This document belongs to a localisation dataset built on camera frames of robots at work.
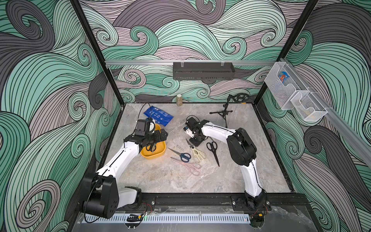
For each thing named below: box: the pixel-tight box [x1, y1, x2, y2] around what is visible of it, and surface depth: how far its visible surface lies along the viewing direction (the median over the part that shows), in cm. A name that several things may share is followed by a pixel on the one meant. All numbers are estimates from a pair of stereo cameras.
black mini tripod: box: [209, 94, 233, 129], surface depth 107 cm
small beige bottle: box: [176, 93, 184, 107], surface depth 117 cm
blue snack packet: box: [143, 105, 174, 127], surface depth 111 cm
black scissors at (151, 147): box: [145, 143, 157, 153], surface depth 94 cm
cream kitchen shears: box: [185, 138, 207, 164], surface depth 92 cm
